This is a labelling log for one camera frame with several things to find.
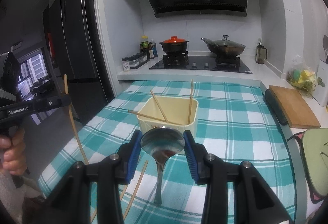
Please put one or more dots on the dark glass pitcher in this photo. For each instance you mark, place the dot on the dark glass pitcher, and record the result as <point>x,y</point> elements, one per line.
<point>261,52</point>

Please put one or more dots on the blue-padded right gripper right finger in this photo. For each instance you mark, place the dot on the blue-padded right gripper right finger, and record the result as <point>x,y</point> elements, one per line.
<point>200,162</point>

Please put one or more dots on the cream plastic utensil holder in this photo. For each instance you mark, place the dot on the cream plastic utensil holder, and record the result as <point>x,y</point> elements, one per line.
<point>175,109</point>

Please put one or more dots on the wooden cutting board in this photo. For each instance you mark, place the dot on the wooden cutting board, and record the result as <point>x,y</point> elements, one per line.
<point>290,108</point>

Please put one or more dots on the dark wok glass lid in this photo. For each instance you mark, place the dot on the dark wok glass lid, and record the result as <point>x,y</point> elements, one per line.
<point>224,47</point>

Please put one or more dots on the spice jar rack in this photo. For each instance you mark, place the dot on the spice jar rack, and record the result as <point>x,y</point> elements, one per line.
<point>134,62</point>

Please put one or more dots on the teal white plaid tablecloth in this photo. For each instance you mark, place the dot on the teal white plaid tablecloth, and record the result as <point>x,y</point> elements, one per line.
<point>234,123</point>

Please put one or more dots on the condiment bottles group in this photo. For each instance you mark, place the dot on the condiment bottles group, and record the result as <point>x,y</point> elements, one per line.
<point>148,47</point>

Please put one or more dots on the wooden chopstick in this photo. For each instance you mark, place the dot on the wooden chopstick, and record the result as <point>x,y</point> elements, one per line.
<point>135,190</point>
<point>153,118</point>
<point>190,101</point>
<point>159,106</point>
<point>73,123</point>
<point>109,208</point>

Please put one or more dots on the black refrigerator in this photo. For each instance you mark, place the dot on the black refrigerator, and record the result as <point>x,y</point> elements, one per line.
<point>79,57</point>

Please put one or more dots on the black pot orange lid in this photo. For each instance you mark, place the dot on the black pot orange lid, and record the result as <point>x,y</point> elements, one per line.
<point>174,45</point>

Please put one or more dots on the person's left hand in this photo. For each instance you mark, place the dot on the person's left hand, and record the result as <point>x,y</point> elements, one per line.
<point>14,158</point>

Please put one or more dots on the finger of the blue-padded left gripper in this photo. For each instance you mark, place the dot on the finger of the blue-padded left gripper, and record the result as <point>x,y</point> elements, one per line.
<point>58,101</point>

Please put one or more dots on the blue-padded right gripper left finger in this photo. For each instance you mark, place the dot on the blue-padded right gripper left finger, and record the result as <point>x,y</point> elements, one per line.
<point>125,161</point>

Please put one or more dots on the bag of sponges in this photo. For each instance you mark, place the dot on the bag of sponges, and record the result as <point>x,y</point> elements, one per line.
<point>301,77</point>

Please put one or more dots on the black gas cooktop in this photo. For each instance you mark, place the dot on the black gas cooktop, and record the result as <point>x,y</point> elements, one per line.
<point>210,63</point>

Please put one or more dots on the large steel spoon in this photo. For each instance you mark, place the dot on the large steel spoon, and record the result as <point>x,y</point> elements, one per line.
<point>162,143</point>

